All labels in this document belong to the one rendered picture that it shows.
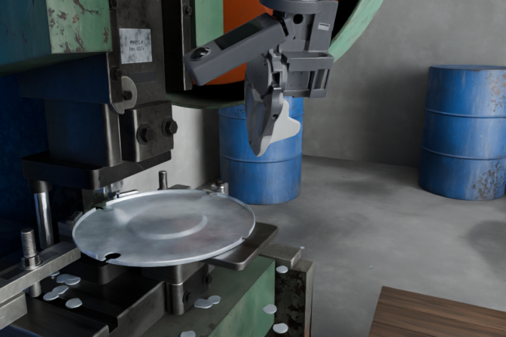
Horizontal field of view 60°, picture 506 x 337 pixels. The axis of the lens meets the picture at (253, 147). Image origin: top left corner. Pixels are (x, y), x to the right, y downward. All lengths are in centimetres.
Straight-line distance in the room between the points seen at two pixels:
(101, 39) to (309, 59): 26
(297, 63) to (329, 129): 357
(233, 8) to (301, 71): 53
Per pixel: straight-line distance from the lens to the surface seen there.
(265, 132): 53
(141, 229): 71
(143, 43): 73
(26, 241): 72
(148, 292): 72
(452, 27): 385
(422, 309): 137
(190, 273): 74
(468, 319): 138
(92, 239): 72
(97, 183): 69
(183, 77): 76
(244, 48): 49
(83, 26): 58
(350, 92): 398
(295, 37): 52
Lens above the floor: 108
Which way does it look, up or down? 14 degrees down
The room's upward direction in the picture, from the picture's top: straight up
